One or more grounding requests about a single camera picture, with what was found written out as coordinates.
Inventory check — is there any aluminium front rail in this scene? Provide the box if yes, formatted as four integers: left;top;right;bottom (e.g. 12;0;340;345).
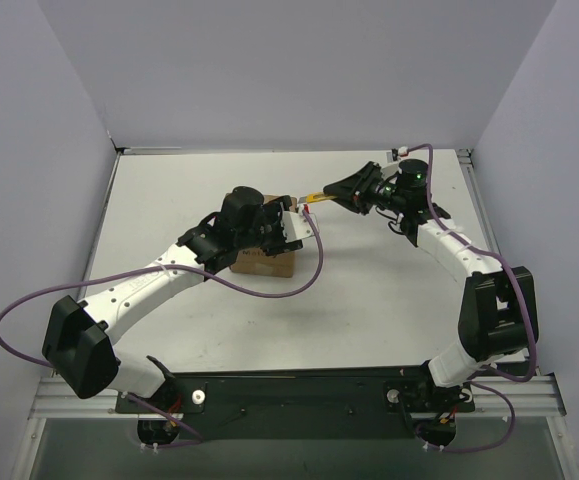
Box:
29;376;567;419

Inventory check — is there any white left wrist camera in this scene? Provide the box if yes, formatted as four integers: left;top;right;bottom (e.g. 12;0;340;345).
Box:
281;210;318;243

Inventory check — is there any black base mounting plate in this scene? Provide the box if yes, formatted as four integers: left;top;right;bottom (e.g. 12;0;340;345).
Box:
108;372;478;441

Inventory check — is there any brown cardboard express box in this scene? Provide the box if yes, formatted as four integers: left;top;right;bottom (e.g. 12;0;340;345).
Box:
226;187;297;278

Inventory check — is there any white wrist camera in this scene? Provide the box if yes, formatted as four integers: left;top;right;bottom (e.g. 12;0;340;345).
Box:
381;146;409;178
281;210;318;243

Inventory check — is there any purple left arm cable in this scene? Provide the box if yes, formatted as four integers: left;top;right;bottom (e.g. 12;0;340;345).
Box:
0;212;326;449

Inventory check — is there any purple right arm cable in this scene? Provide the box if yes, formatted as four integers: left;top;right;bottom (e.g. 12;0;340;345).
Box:
408;143;541;452

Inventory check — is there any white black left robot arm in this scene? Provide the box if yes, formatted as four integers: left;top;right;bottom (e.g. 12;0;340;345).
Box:
42;186;315;412

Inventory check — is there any yellow utility knife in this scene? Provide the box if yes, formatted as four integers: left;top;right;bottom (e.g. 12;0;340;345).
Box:
298;192;336;205

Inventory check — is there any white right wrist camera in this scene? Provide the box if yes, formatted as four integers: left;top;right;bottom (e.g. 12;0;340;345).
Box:
381;146;409;178

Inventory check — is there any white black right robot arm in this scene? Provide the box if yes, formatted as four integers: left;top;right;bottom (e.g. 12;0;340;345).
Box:
323;159;539;388

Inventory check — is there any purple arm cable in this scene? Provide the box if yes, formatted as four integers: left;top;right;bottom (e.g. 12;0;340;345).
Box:
408;143;541;452
0;212;326;449

